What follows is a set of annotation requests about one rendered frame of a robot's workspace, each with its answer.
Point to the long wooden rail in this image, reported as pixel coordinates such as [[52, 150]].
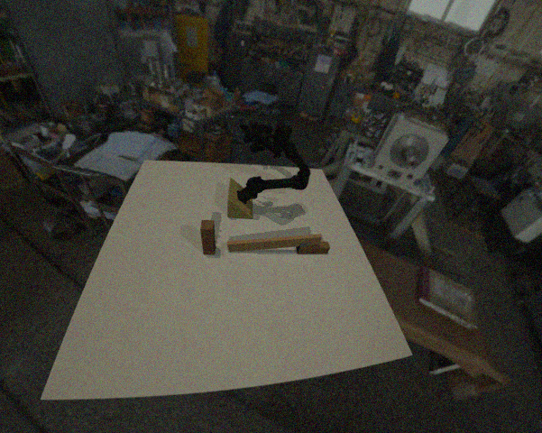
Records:
[[271, 243]]

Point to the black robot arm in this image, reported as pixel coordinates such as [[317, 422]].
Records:
[[280, 142]]

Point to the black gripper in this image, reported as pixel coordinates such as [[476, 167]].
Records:
[[263, 134]]

